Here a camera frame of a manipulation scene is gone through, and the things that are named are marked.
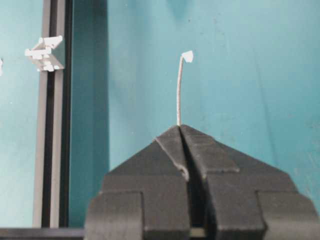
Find grey steel wire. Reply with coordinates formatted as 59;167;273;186
176;54;187;125

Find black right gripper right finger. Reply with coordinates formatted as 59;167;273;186
180;125;320;240

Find silver corner bracket fitting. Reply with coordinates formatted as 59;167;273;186
24;35;66;72

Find white tape marker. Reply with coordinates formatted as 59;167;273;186
181;50;194;63

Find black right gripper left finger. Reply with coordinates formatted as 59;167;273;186
86;126;191;240

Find long black aluminium rail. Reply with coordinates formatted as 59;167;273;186
32;0;73;228

